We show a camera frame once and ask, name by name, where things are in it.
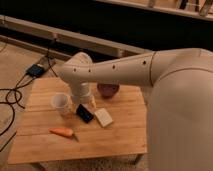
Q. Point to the black power adapter box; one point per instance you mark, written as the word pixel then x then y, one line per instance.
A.
pixel 35 71

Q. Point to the white paper cup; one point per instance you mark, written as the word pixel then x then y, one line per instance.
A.
pixel 60 102

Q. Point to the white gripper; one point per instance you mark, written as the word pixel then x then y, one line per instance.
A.
pixel 81 93

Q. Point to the wooden table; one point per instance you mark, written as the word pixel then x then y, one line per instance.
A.
pixel 35 143

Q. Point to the clear plastic bottle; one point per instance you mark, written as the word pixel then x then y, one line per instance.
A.
pixel 90 104

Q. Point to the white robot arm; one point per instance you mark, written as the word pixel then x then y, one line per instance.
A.
pixel 179 122

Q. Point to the black smartphone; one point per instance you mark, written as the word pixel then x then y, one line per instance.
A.
pixel 84 114

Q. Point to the orange carrot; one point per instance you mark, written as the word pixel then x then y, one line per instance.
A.
pixel 65 132

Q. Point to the dark red ceramic bowl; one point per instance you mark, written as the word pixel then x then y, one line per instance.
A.
pixel 107 90

